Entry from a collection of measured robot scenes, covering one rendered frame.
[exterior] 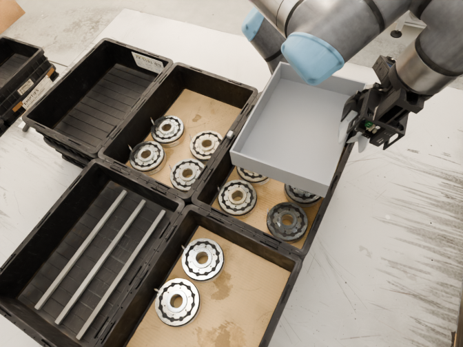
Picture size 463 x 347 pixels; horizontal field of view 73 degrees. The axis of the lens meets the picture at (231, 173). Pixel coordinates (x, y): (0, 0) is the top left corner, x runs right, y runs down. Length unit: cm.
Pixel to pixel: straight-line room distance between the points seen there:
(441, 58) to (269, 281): 57
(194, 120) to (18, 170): 67
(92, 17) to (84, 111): 211
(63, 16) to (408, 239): 311
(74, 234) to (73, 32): 240
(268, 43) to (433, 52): 67
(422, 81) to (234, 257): 55
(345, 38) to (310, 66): 5
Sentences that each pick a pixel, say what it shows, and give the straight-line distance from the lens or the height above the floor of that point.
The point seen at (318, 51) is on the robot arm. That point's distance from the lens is 43.
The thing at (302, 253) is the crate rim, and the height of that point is 93.
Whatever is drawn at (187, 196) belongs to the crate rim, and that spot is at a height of 93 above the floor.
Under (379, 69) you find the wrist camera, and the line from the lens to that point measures 61.
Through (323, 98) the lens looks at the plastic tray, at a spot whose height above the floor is 105.
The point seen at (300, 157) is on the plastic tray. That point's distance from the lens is 67.
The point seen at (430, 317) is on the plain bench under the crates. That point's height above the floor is 70.
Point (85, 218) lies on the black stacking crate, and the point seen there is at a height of 83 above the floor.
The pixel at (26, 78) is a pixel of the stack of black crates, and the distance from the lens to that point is 197.
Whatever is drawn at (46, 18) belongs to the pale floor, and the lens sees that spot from 347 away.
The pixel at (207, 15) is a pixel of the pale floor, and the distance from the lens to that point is 292.
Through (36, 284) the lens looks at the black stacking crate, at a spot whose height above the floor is 83.
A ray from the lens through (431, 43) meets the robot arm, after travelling 47.
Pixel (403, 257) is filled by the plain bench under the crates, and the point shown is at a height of 70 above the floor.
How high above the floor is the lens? 162
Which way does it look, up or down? 61 degrees down
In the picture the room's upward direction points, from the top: 9 degrees counter-clockwise
